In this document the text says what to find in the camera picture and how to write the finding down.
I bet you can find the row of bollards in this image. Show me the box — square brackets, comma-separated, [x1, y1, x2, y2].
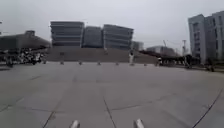
[59, 59, 160, 67]

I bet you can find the grey slab plaza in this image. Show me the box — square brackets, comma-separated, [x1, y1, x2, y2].
[0, 61, 224, 128]

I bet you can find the person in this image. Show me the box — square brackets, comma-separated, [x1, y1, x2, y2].
[128, 49, 135, 65]

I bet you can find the wide grey stairway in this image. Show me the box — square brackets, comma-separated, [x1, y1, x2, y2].
[44, 45, 158, 64]

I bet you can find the distant grey building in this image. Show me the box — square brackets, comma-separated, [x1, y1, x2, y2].
[130, 40, 145, 52]

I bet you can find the wide grey building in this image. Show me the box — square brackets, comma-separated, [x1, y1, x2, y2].
[49, 20, 135, 51]

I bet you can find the distant low building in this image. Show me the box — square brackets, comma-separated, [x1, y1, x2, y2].
[145, 45, 177, 56]

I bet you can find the robot's own part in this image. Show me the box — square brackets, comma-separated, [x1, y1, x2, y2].
[69, 119, 80, 128]
[134, 118, 146, 128]

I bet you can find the pole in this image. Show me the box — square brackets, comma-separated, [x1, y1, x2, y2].
[181, 39, 187, 57]

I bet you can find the row of parked bikes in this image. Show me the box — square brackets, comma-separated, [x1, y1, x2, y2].
[0, 48, 48, 67]

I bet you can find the low dark building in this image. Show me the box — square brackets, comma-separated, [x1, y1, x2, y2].
[0, 30, 52, 53]

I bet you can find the pale multi-storey building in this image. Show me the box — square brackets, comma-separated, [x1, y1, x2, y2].
[187, 10, 224, 64]

